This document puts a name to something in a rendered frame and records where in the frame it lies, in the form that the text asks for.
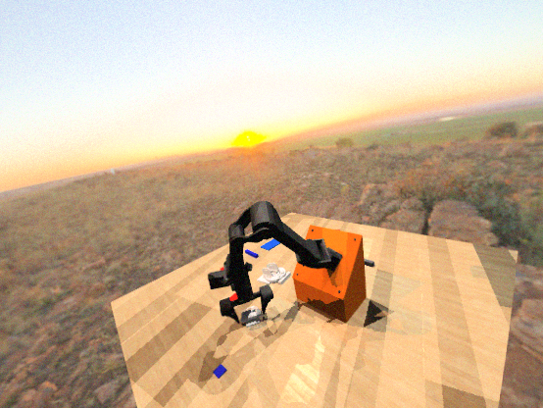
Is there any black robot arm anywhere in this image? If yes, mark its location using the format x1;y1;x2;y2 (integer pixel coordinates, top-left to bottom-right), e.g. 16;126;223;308
208;201;343;291

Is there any blue flat bar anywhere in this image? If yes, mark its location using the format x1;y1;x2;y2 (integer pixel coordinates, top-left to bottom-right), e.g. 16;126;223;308
261;239;280;250

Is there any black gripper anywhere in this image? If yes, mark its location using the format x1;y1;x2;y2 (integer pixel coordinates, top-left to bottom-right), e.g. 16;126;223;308
220;282;274;324

